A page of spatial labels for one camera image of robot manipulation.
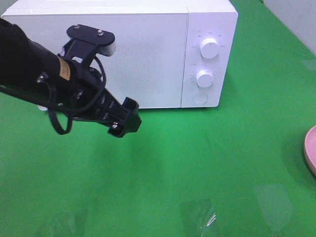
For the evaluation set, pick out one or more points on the white microwave knob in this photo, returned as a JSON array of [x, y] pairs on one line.
[[209, 47], [204, 78]]

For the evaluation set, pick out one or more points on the white microwave oven body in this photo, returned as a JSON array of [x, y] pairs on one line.
[[205, 18]]

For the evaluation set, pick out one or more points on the pink plastic plate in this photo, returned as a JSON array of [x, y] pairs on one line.
[[310, 150]]

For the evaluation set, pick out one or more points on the white microwave door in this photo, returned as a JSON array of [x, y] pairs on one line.
[[148, 63]]

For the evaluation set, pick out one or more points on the round microwave door button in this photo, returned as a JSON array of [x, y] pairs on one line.
[[200, 98]]

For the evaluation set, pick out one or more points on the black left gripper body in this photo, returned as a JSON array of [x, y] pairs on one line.
[[86, 89]]

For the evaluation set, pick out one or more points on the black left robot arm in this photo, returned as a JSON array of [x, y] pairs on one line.
[[30, 72]]

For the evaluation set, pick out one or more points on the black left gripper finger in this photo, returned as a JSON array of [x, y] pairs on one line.
[[112, 105], [127, 122]]

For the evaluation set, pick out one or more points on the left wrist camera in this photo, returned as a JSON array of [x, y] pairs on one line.
[[103, 40]]

